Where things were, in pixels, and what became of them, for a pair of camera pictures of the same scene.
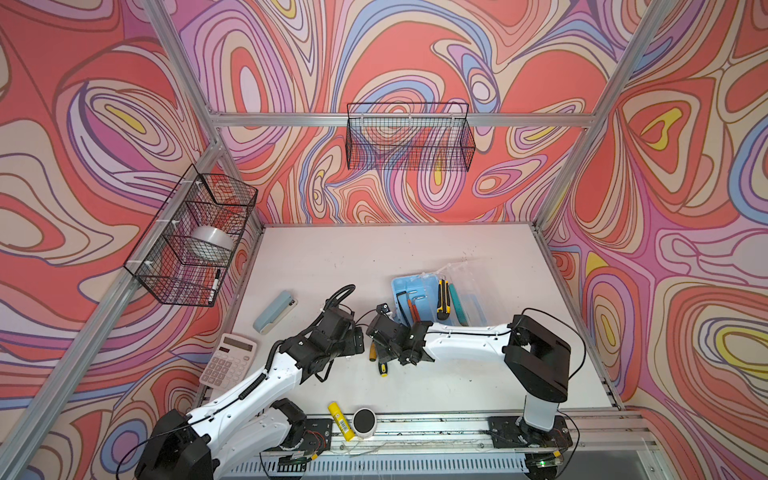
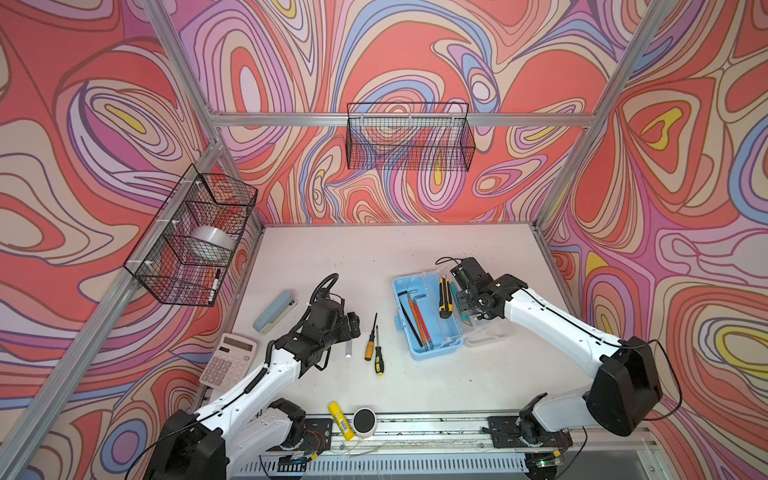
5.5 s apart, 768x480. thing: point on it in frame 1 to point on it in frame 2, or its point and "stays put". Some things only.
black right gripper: x=382 y=355 to x=464 y=308
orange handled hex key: x=416 y=316 stays put
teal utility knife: x=457 y=306 stays put
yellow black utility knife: x=444 y=302 stays put
